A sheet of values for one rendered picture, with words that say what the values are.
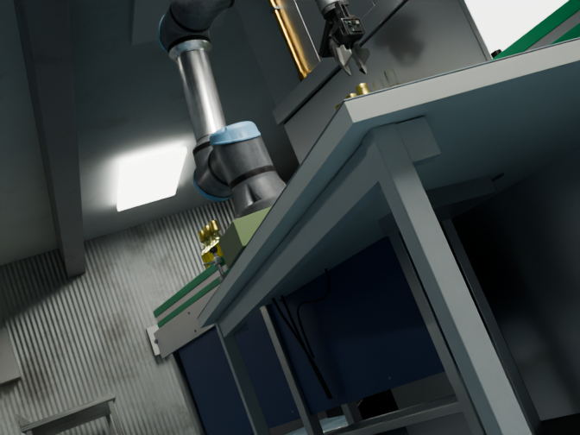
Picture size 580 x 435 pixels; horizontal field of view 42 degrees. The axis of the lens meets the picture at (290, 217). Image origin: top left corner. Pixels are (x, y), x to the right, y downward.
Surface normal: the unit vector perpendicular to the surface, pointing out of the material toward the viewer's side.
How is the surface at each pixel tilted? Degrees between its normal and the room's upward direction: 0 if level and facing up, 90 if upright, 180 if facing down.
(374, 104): 90
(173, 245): 90
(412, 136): 90
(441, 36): 90
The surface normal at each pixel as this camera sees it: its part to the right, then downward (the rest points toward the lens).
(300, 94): -0.80, 0.18
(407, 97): 0.23, -0.30
